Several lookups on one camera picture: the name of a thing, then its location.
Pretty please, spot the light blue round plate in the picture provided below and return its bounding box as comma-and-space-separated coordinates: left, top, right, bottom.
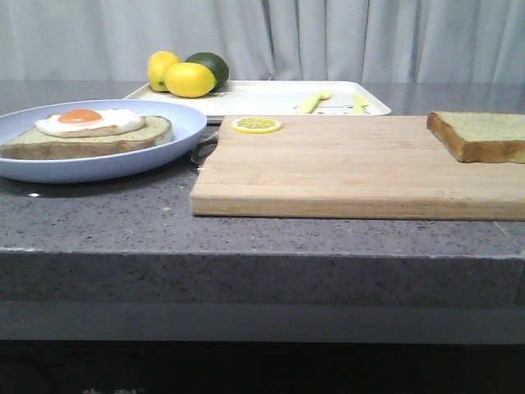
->
1, 99, 208, 184

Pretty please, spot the bread slice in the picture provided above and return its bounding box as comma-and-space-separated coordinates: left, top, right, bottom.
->
1, 116, 174, 160
427, 111, 524, 164

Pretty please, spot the fried egg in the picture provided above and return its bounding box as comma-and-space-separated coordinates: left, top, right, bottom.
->
35, 108, 146, 138

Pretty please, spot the cream rectangular tray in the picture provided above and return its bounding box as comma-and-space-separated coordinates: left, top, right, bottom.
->
126, 80, 391, 124

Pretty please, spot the yellow lemon slice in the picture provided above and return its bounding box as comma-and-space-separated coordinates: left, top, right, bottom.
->
231, 117, 282, 134

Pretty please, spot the wooden cutting board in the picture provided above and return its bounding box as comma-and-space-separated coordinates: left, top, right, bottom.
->
190, 115, 524, 220

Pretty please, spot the yellow plastic fork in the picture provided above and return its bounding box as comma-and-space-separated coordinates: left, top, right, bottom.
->
294, 89, 331, 114

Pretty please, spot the yellow plastic knife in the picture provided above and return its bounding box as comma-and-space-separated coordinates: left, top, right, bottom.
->
352, 94, 370, 114

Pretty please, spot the front yellow lemon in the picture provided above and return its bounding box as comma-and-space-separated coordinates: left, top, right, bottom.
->
163, 62, 217, 99

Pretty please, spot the green lime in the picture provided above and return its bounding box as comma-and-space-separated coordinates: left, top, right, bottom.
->
185, 52, 230, 91

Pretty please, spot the white curtain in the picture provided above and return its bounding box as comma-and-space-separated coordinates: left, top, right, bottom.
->
1, 1, 524, 83

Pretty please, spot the rear yellow lemon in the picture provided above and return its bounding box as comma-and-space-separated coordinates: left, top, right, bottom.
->
148, 50, 180, 92

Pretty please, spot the metal cutting board handle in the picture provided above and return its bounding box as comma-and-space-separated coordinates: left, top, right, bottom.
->
191, 132, 218, 166

